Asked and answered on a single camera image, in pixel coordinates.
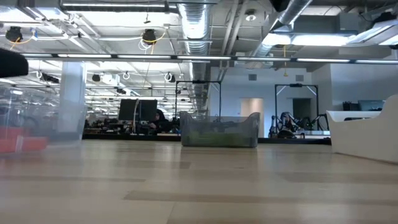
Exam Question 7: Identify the green arch block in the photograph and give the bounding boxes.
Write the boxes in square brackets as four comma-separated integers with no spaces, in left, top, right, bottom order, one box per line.
[186,132,218,147]

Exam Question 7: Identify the grey translucent plastic bin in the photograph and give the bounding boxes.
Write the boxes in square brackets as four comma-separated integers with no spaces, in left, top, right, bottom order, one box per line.
[179,111,261,149]

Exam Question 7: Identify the person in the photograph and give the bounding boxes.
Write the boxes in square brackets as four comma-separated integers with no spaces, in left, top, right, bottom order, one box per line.
[148,108,171,134]

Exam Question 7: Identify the black computer monitor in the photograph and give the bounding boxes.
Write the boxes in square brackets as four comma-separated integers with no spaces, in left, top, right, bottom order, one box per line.
[118,98,137,123]
[139,99,159,123]

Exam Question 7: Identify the beige door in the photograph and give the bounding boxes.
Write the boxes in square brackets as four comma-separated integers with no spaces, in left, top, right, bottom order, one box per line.
[240,98,265,139]

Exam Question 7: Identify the long overhead light bar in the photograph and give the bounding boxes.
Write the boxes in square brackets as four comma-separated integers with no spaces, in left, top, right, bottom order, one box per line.
[21,52,398,65]

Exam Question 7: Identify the black idle robot arms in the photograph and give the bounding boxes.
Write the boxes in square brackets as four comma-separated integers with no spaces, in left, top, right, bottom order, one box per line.
[269,111,329,139]

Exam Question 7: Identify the white square column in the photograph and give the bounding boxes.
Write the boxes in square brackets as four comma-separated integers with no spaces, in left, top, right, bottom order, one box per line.
[58,61,87,141]

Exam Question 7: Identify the clear plastic bin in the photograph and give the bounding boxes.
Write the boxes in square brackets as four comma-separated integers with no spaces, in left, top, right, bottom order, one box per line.
[0,83,88,154]

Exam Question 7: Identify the rectangular ceiling light panel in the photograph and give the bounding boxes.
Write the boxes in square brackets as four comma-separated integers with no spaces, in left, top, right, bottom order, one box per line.
[262,32,355,47]

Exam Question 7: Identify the white plastic bin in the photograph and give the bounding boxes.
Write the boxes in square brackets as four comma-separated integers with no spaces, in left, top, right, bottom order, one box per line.
[326,95,398,165]

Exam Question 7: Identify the dark wide monitor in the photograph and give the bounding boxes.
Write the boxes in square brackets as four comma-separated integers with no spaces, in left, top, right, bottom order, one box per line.
[357,99,387,112]

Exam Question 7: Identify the black rectangular gantry frame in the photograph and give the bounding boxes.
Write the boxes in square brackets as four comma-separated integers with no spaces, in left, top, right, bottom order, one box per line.
[175,80,223,119]
[274,83,320,138]

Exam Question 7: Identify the black aluminium rig frame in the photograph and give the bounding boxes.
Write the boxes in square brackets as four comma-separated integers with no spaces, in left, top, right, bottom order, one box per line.
[81,133,333,146]

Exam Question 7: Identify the silver spiral air duct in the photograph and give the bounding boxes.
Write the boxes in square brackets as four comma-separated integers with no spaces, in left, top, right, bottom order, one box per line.
[177,0,213,110]
[254,0,313,58]

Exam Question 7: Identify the black hanging cord reel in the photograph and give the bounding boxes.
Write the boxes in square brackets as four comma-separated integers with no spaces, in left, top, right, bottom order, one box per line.
[142,29,158,45]
[5,26,23,44]

